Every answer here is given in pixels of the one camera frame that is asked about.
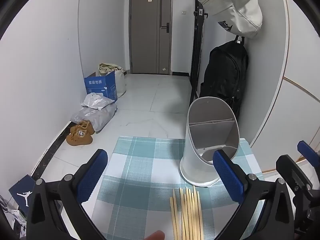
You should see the white power strip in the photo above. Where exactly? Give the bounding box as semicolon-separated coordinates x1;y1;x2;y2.
6;209;27;224

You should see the grey door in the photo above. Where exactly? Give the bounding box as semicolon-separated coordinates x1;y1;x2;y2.
129;0;173;75

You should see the black backpack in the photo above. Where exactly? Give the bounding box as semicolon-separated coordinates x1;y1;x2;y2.
199;35;249;120

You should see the white duffel bag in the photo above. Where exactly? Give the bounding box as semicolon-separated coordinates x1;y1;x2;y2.
198;0;263;39

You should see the blue cardboard box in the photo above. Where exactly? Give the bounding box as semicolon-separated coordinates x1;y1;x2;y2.
84;70;118;103

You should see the teal chequered tablecloth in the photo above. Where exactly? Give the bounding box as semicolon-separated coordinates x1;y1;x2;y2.
91;136;264;240

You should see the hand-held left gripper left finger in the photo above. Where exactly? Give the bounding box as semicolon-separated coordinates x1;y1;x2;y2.
26;149;109;240

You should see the beige tote bag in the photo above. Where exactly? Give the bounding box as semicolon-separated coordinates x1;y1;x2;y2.
98;63;123;77

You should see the person's left hand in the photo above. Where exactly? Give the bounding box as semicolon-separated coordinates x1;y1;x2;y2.
144;231;165;240

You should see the white utensil holder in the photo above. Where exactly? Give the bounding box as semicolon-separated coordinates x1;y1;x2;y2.
180;96;240;188

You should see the navy shoebox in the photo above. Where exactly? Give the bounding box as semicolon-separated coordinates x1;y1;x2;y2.
9;174;37;208

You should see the grey plastic parcel bag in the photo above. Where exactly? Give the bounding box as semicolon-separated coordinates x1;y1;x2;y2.
71;102;117;133

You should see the bundle of wooden chopsticks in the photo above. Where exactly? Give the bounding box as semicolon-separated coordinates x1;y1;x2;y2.
169;186;204;240

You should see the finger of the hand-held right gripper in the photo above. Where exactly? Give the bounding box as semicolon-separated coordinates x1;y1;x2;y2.
276;154;314;200
297;141;320;168

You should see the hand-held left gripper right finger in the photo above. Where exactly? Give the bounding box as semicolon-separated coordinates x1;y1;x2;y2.
212;149;295;240

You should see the black folded stand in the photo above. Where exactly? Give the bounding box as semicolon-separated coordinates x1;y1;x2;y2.
189;0;209;105

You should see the white plastic parcel bag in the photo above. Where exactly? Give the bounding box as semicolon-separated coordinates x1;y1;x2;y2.
80;93;115;111

